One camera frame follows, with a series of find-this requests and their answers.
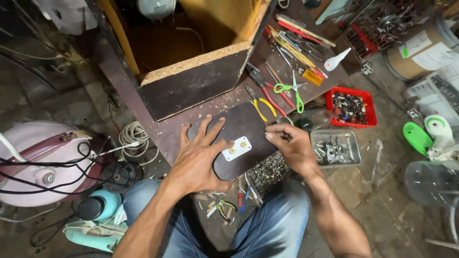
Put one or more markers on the person's right hand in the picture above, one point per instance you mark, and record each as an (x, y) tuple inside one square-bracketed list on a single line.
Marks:
[(294, 147)]

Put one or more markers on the person's left hand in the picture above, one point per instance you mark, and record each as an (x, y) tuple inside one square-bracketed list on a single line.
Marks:
[(195, 163)]

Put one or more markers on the person's right fingers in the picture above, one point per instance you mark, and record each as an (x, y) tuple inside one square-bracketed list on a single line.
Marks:
[(278, 135)]

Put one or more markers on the dark wooden panel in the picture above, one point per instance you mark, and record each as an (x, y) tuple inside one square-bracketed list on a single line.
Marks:
[(244, 129)]

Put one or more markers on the pile of metal screws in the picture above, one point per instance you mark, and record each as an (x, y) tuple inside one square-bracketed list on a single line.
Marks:
[(269, 172)]

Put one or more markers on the white terminal plate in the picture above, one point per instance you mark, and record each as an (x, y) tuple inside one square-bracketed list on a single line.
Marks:
[(236, 148)]

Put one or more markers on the metal tray of hardware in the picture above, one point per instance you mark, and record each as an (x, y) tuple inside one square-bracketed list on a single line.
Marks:
[(335, 148)]

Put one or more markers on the red tray of parts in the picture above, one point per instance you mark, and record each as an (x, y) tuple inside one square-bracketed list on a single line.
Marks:
[(351, 107)]

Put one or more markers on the white glue bottle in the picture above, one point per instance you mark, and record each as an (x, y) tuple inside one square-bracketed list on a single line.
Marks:
[(335, 61)]

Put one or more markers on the heap of hand tools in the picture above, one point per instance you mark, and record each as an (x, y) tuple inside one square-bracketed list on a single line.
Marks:
[(296, 41)]

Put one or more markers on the person's blue jeans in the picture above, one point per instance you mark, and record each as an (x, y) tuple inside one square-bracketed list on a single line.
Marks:
[(218, 222)]

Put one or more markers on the particle board speaker box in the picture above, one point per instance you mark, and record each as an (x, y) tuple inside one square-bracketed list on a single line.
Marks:
[(193, 53)]

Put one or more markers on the green and white appliance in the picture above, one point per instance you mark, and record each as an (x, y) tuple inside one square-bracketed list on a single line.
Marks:
[(435, 138)]

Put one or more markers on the clear plastic container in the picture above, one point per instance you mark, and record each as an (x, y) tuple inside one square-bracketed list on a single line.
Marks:
[(432, 182)]

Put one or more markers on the black round motor part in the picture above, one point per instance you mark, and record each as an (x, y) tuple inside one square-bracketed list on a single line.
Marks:
[(118, 176)]

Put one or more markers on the cardboard drum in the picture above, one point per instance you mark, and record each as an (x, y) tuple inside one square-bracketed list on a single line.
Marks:
[(419, 50)]

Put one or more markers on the teal fan motor housing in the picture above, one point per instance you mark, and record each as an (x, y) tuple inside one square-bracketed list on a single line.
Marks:
[(98, 222)]

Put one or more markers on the pink round appliance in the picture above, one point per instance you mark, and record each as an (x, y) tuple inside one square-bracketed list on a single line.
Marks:
[(43, 163)]

